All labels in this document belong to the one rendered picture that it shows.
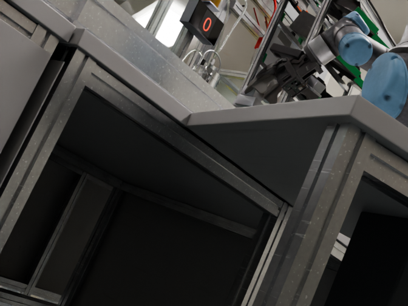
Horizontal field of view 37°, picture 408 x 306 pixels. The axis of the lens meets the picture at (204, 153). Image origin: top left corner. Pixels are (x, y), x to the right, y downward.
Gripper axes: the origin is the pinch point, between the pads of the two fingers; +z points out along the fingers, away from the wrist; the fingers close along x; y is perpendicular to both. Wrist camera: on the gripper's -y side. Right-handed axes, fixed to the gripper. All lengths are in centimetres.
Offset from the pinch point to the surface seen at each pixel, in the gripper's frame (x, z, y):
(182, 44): -20.1, 6.5, -11.6
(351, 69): 28.6, -24.9, -9.4
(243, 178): -20.7, 5.4, 37.8
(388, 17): 311, -66, -258
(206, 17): -20.1, -2.8, -13.9
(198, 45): 76, 32, -116
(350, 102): -66, -26, 70
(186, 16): -25.0, 0.6, -13.6
